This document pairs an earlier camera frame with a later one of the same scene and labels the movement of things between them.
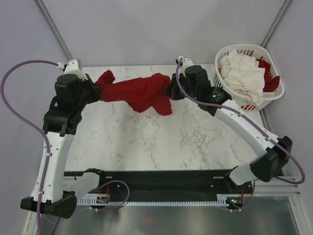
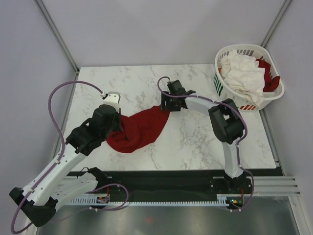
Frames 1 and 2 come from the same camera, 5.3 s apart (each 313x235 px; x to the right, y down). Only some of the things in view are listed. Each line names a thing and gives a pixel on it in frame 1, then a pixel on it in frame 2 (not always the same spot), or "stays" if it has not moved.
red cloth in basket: [270, 84] stays
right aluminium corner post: [275, 22] stays
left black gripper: [96, 90] -> [118, 116]
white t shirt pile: [242, 75] stays
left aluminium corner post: [40, 5] stays
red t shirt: [146, 94] -> [138, 130]
